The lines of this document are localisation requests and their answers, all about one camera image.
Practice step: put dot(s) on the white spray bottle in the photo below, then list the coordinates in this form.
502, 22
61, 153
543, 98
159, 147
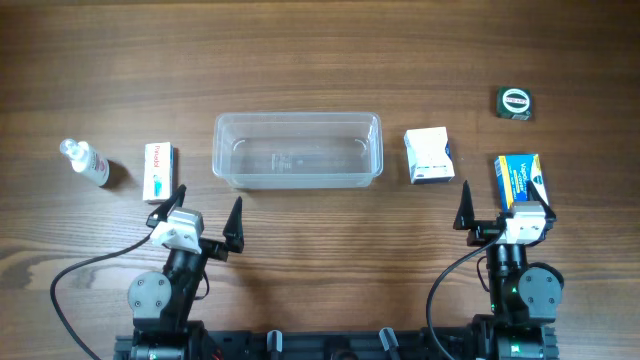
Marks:
86, 161

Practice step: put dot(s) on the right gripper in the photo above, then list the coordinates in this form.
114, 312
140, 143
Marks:
483, 233

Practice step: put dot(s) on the white Panadol box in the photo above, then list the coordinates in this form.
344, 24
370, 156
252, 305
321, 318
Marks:
158, 172

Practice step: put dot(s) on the green round-logo box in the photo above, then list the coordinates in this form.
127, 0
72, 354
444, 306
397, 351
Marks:
514, 103

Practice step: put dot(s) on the white blue medicine box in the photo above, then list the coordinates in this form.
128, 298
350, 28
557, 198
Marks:
429, 155

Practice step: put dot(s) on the blue yellow VapoDrops box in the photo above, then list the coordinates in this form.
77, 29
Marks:
513, 173

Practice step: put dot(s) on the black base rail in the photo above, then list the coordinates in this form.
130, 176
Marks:
461, 343

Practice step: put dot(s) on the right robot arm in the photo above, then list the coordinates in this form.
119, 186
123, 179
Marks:
524, 296

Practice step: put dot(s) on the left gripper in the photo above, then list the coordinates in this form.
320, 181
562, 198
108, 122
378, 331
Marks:
211, 246

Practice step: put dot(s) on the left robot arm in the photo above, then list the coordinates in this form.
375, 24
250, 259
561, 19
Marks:
161, 301

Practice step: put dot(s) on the clear plastic container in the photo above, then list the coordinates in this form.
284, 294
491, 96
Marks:
298, 150

